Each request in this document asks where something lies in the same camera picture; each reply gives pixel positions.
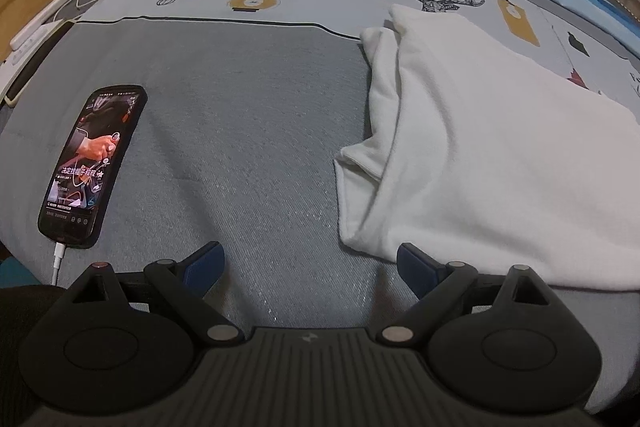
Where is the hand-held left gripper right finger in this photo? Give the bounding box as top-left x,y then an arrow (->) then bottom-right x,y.
376,242 -> 553,348

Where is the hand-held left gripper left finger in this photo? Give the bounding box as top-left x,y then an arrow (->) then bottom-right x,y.
64,240 -> 244,348

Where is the white cotton garment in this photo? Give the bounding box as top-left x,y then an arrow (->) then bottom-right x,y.
333,3 -> 640,294

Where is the black smartphone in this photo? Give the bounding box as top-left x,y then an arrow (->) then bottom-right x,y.
38,84 -> 149,251

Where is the black tablet cream case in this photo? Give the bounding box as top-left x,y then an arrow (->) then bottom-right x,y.
2,19 -> 76,108

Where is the white power strip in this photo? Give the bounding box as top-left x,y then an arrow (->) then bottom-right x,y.
11,0 -> 83,52

